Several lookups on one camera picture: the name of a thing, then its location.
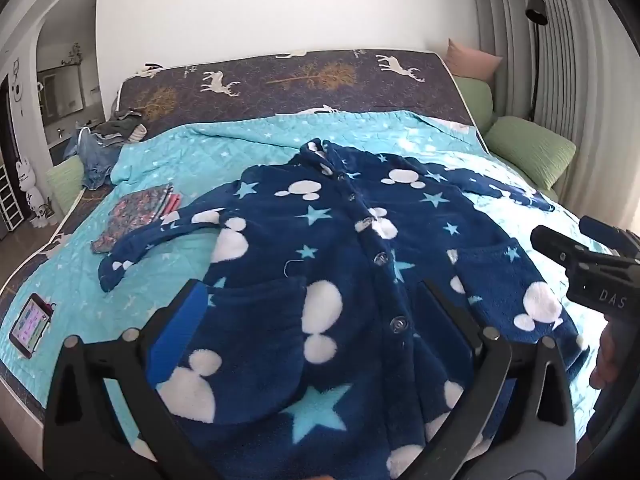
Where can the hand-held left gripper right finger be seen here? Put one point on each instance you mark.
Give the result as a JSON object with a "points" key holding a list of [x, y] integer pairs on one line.
{"points": [[445, 317]]}

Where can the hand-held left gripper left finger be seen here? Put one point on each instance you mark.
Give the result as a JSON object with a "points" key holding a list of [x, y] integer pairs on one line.
{"points": [[172, 340]]}

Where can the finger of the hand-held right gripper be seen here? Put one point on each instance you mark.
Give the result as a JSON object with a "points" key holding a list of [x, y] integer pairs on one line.
{"points": [[557, 245], [607, 235]]}

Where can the navy fleece star-print robe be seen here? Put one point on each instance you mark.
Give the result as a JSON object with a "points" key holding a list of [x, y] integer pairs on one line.
{"points": [[345, 240]]}

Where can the pile of dark clothes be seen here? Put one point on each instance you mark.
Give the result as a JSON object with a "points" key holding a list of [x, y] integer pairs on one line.
{"points": [[120, 125]]}

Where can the person's right hand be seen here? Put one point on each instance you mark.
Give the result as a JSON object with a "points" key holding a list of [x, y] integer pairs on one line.
{"points": [[606, 357]]}

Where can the large green pillow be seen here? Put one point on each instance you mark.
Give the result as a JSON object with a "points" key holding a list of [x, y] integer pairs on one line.
{"points": [[530, 152]]}

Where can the floral folded cloth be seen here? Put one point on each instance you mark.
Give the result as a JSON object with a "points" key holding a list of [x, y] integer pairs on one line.
{"points": [[132, 212]]}

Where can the smartphone with lit screen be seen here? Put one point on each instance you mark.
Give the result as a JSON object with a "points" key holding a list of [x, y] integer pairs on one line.
{"points": [[30, 327]]}

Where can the grey pleated curtain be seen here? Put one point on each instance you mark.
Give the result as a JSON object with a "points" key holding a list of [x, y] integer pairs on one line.
{"points": [[570, 60]]}

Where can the pale green cushion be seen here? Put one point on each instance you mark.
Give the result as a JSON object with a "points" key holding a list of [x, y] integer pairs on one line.
{"points": [[65, 182]]}

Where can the blue denim jeans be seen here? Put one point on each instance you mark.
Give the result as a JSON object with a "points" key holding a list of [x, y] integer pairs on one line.
{"points": [[95, 157]]}

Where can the teal star-print quilted blanket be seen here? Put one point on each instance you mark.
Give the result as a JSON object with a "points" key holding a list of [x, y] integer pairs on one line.
{"points": [[215, 145]]}

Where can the pink pillow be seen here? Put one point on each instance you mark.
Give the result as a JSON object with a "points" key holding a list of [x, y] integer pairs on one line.
{"points": [[472, 60]]}

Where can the white rabbit figure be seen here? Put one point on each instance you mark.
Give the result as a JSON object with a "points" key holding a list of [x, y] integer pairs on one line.
{"points": [[32, 190]]}

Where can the white slatted rack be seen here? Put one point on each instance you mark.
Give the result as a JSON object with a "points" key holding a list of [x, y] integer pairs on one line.
{"points": [[11, 200]]}

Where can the black floor lamp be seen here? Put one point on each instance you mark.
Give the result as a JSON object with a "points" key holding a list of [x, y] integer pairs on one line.
{"points": [[536, 10]]}

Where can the dark deer-print mattress cover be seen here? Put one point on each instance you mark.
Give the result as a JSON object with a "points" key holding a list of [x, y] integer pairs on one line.
{"points": [[280, 80]]}

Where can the arched wall mirror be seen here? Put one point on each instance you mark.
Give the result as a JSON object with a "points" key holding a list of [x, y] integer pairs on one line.
{"points": [[65, 85]]}

